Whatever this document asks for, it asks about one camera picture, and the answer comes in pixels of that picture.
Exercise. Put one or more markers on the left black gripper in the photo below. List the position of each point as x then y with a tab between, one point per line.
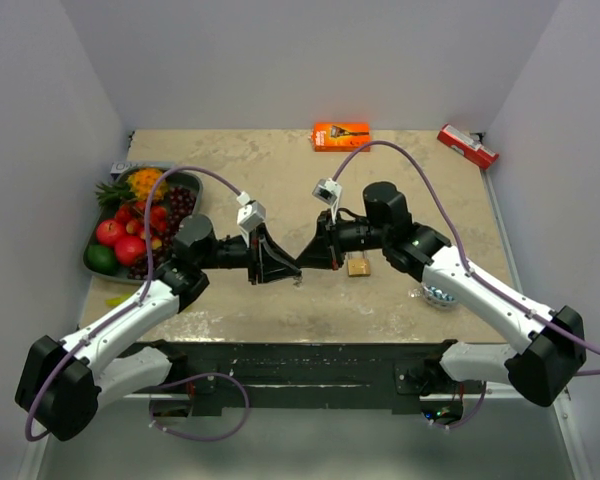
265	259

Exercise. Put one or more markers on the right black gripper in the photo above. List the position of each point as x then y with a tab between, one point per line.
325	249

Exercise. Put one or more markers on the brass padlock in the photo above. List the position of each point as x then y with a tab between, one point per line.
358	264

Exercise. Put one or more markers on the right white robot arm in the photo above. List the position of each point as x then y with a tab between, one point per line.
543	347

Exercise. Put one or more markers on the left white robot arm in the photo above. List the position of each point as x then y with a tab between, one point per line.
63	381

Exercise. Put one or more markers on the orange razor box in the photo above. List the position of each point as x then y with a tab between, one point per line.
339	136

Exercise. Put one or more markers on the blue zigzag patterned pouch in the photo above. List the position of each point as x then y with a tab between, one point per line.
438	298

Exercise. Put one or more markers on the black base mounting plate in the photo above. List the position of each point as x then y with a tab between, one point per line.
402	378

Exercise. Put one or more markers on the red apple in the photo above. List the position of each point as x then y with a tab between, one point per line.
109	232
128	249

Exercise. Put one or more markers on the dark green fruit tray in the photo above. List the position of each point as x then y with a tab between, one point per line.
116	202

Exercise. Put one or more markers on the yellow green bottle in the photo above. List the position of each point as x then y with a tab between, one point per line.
117	301

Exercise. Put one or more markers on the green lime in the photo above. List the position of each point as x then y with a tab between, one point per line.
102	259

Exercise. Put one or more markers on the small white blue box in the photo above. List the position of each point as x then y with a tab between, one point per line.
118	168

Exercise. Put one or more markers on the red white box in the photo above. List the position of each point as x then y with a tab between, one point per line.
471	149

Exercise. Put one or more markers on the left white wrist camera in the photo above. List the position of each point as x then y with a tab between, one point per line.
250	214

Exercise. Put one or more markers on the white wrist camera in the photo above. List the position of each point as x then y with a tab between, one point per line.
328	191
250	214

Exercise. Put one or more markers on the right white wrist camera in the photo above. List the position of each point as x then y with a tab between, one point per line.
328	191

